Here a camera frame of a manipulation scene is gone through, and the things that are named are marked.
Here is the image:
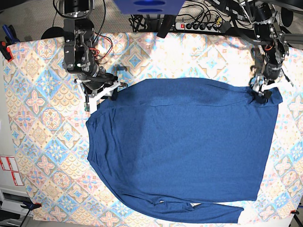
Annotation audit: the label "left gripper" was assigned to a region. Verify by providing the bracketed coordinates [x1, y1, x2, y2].
[249, 59, 294, 104]

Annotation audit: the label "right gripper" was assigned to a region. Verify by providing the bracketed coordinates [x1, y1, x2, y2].
[75, 66, 128, 113]

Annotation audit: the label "blue long-sleeve shirt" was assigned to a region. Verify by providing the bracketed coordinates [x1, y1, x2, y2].
[86, 78, 283, 223]

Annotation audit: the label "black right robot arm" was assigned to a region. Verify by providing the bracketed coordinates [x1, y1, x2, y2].
[53, 0, 128, 114]

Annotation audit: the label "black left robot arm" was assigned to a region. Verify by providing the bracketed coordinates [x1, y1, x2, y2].
[239, 0, 299, 104]

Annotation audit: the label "patterned tile tablecloth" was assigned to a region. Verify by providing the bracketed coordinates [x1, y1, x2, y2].
[0, 33, 303, 227]

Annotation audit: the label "black round stand base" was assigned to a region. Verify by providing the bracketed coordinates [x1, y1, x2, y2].
[41, 26, 63, 40]

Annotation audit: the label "red black clamp left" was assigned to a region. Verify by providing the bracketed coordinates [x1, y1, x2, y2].
[0, 41, 13, 62]

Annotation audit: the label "white power strip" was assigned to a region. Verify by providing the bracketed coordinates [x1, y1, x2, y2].
[175, 22, 221, 33]

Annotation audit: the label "blue clamp upper left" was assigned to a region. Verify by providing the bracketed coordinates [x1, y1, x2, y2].
[2, 25, 20, 44]

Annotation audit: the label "blue clamp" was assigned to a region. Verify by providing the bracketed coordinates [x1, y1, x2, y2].
[20, 201, 42, 211]
[2, 25, 20, 44]

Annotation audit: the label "red white label stickers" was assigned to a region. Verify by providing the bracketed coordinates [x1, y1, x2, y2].
[0, 156, 23, 186]

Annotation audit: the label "orange clamp lower right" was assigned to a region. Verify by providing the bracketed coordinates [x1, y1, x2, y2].
[291, 210, 300, 215]

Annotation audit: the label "blue clamp lower left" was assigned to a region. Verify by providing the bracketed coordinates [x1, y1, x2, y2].
[20, 201, 42, 211]

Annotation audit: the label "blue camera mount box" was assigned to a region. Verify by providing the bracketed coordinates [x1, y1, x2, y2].
[114, 0, 185, 15]

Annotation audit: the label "black bracket under camera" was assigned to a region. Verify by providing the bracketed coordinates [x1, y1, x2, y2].
[157, 15, 176, 38]

